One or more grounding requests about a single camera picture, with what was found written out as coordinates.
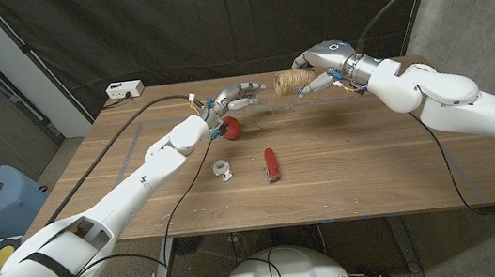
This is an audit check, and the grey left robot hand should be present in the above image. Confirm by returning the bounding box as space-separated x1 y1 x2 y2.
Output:
195 78 272 134

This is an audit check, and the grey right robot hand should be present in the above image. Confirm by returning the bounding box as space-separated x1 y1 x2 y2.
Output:
288 34 388 101

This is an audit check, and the brown jute twine spool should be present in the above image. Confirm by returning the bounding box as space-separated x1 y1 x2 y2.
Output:
262 66 319 102

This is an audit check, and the red ball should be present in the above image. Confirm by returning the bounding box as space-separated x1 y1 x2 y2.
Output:
219 114 245 143

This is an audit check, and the small white tape roll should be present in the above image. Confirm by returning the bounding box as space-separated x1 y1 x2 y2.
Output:
210 158 235 184

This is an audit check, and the red swiss knife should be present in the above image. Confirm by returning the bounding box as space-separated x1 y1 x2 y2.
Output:
260 146 283 186

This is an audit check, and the white power box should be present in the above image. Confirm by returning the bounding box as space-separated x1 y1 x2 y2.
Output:
104 79 147 101

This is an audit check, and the black backdrop curtain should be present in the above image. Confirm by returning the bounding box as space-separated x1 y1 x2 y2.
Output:
0 0 447 132

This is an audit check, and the black ribbed round object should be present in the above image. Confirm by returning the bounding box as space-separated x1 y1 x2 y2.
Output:
172 234 207 257

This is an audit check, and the grey metal table leg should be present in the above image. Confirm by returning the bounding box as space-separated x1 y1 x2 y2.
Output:
147 237 181 277
384 211 424 277

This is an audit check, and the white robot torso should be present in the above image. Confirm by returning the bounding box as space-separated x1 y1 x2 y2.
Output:
213 238 354 277

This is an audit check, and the blue plastic container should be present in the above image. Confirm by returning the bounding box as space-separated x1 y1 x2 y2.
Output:
0 160 54 239

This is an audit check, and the black shoe yellow insole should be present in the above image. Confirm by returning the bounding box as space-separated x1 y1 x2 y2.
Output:
0 237 23 270

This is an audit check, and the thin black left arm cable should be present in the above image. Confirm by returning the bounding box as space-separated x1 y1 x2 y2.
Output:
57 137 229 277

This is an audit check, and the black power cord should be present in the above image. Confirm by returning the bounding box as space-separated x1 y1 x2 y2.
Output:
100 91 134 111

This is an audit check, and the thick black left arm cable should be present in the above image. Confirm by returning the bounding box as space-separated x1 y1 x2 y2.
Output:
30 91 212 225

